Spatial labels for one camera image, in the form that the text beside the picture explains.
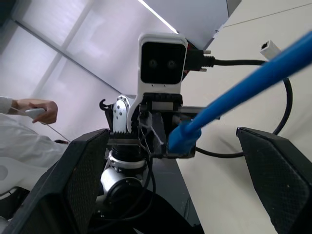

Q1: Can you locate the person's white coat torso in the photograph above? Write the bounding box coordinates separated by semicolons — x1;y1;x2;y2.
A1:
0;113;72;171

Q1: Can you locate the thick black camera cable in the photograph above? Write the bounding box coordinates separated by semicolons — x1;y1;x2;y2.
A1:
186;48;294;159

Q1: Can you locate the white handheld controller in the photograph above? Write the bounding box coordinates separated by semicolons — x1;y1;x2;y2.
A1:
23;108;72;143

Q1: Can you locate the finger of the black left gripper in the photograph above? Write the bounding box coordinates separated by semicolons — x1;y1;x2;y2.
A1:
167;113;197;159
137;111;169;158

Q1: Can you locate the blue network cable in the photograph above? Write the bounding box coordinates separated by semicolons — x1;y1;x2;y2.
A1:
167;30;312;156

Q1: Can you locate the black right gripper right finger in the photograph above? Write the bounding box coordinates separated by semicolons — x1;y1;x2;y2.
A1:
235;126;312;234

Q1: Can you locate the white network coupler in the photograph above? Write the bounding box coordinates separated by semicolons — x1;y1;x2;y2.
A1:
259;39;281;59

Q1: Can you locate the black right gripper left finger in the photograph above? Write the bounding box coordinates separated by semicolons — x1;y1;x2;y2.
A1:
0;128;111;234

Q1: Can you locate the small black hook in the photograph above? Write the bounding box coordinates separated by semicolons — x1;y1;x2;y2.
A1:
98;98;110;111

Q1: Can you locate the person's bare hand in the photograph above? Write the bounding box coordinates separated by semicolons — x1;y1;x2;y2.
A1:
16;98;59;124

